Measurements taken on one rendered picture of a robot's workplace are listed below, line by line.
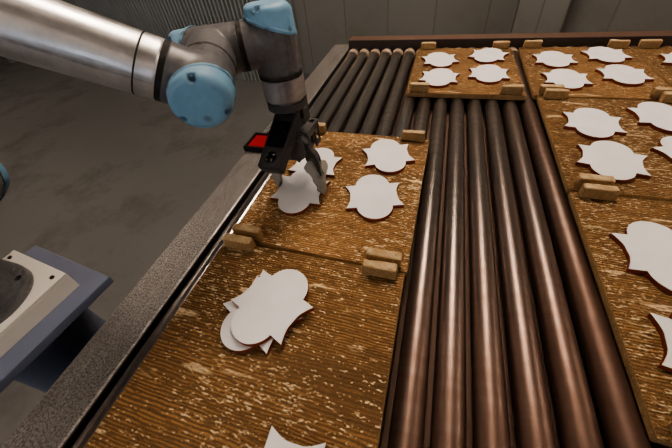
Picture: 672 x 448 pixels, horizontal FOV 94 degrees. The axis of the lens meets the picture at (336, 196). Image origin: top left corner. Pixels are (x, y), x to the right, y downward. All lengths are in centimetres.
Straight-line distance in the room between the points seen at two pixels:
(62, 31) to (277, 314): 42
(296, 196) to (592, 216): 56
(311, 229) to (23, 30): 46
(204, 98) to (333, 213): 35
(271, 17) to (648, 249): 69
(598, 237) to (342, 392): 50
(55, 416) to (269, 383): 31
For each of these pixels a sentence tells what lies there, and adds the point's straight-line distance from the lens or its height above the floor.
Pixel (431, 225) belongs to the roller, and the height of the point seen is 92.
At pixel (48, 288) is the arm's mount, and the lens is 84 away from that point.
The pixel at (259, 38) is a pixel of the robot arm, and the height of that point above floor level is 126.
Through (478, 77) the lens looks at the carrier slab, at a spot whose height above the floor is 95.
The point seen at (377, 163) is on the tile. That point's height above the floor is 95.
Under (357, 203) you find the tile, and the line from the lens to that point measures 64.
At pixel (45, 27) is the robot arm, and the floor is 134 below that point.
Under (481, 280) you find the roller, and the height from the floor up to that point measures 92.
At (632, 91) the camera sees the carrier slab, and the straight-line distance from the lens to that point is 124.
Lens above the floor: 139
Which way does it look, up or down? 42 degrees down
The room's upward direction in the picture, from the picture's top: 8 degrees counter-clockwise
